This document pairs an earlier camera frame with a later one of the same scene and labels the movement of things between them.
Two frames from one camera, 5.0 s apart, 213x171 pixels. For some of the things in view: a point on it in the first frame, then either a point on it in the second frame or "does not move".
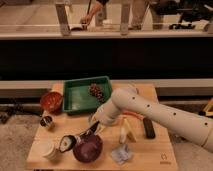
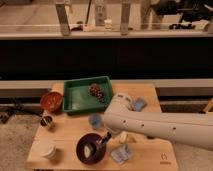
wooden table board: (76, 142) does not move
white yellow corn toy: (126, 131) does not move
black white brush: (68, 141) to (89, 149)
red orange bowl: (52, 102) does not move
